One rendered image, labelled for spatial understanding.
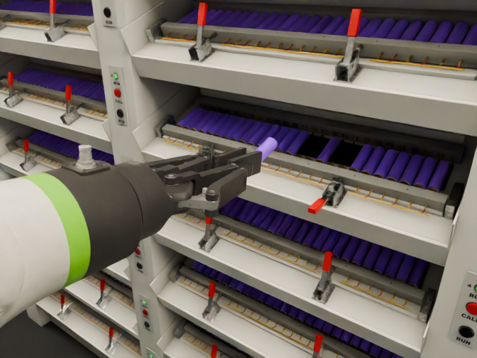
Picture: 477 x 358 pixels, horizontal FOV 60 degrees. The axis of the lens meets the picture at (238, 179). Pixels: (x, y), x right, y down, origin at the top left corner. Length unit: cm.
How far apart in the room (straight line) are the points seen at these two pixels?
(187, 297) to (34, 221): 80
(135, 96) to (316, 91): 40
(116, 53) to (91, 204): 58
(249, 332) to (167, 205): 64
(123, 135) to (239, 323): 49
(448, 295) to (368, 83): 32
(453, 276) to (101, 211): 49
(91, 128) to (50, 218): 75
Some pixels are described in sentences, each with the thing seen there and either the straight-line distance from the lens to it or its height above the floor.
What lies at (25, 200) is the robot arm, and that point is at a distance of 32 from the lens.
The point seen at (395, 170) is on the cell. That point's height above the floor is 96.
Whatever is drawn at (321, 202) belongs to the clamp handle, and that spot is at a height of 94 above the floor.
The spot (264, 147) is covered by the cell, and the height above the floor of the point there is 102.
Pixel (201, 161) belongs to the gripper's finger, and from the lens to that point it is 50.
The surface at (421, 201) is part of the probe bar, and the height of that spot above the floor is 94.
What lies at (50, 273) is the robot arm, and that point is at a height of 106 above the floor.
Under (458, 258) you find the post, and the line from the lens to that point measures 64.
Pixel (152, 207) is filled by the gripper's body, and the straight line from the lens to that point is 38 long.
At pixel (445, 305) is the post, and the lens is 69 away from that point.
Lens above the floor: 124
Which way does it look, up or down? 26 degrees down
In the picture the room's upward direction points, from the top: straight up
